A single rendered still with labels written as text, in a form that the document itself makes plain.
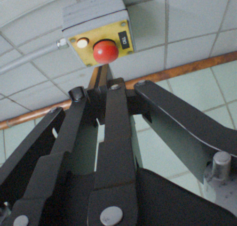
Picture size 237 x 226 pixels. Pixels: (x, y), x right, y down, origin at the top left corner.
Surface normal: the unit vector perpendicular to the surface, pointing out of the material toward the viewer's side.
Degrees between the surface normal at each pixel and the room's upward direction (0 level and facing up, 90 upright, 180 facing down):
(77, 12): 90
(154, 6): 90
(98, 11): 90
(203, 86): 90
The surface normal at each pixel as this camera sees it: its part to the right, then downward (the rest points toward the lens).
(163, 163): -0.18, -0.31
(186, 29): 0.23, 0.91
